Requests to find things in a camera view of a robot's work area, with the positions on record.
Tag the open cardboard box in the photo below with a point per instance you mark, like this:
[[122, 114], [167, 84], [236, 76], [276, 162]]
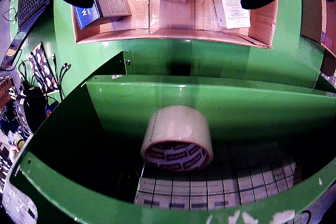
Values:
[[311, 14]]

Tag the black laptop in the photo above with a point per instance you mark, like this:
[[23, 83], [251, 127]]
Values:
[[31, 3]]

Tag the black board with white dots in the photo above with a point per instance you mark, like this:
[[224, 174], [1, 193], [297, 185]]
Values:
[[43, 64]]

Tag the grid printed paper sheet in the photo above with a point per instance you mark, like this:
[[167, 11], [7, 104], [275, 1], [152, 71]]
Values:
[[223, 190]]

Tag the clear packing tape roll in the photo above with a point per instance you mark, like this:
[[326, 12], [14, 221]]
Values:
[[178, 124]]

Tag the blue W cube box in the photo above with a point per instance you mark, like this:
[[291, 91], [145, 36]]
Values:
[[113, 6]]

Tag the long white text box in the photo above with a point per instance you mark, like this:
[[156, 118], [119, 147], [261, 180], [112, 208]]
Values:
[[233, 3]]

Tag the green metal cabinet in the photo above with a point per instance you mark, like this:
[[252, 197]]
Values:
[[210, 98]]

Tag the large cardboard tray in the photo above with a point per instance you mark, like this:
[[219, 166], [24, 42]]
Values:
[[170, 33]]

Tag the black bag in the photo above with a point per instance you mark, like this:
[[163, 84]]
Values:
[[34, 108]]

